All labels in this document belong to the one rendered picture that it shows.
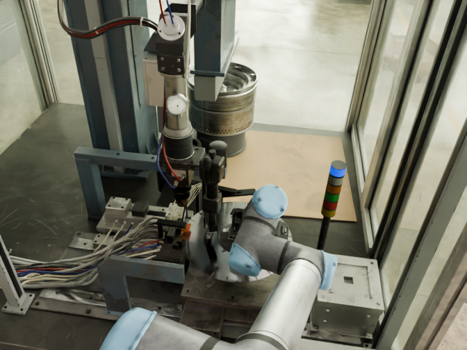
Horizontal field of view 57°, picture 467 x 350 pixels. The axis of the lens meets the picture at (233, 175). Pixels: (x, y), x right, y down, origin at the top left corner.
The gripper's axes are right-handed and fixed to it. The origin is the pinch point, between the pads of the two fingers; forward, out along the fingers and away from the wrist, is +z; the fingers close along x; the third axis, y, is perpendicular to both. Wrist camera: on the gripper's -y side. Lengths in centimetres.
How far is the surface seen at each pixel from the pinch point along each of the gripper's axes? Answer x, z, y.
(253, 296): 15.5, 6.1, -4.7
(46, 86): -87, 91, 100
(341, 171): -20.5, -12.3, -22.9
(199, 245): 3.3, 5.3, 13.1
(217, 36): -52, -19, 19
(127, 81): -56, 20, 47
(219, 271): 10.8, -0.4, 7.0
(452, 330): 8, 85, -124
